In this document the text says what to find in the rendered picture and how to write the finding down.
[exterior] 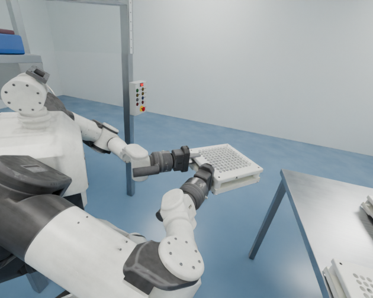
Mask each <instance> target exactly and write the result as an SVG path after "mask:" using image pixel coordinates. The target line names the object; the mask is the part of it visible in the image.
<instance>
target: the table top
mask: <svg viewBox="0 0 373 298"><path fill-rule="evenodd" d="M280 175H281V178H282V181H283V183H284V186H285V190H286V192H287V195H288V198H289V200H290V204H291V207H292V210H293V212H294V215H295V218H296V221H297V224H298V227H299V229H300V232H301V236H302V238H303V241H304V244H305V246H306V250H307V253H308V256H309V258H310V261H311V265H312V267H313V270H314V273H315V275H316V279H317V282H318V284H319V287H320V290H321V293H322V296H323V298H334V297H333V294H332V291H331V289H330V287H329V284H328V282H327V279H326V277H325V276H324V271H323V270H324V268H325V267H326V266H327V267H331V265H332V263H331V260H332V259H333V258H335V259H338V260H342V261H346V262H349V263H352V264H356V265H360V266H363V267H367V268H371V269H373V218H372V217H371V216H368V214H367V213H366V212H365V210H364V209H363V208H362V207H361V203H363V202H366V201H367V198H366V197H367V196H368V195H371V196H373V189H372V188H368V187H363V186H358V185H355V184H350V183H345V182H340V181H337V180H332V179H327V178H324V177H319V176H313V175H310V174H305V173H300V172H296V171H291V170H286V169H281V171H280Z"/></svg>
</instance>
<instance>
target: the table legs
mask: <svg viewBox="0 0 373 298"><path fill-rule="evenodd" d="M285 192H286V190H285V186H284V183H283V181H282V180H281V182H280V184H279V186H278V189H277V191H276V194H275V196H274V198H273V200H272V202H271V205H270V207H269V209H268V211H267V214H266V216H265V219H264V220H263V222H262V225H261V227H260V230H259V232H258V234H257V236H256V239H255V241H254V243H253V245H252V247H251V250H250V252H249V258H250V259H253V260H254V258H255V256H256V254H257V251H258V249H259V247H260V245H261V243H262V241H263V239H264V237H265V235H266V233H267V231H268V228H269V226H270V224H271V222H272V220H273V218H274V216H275V214H276V212H277V210H278V207H279V205H280V203H281V201H282V198H283V197H284V195H285Z"/></svg>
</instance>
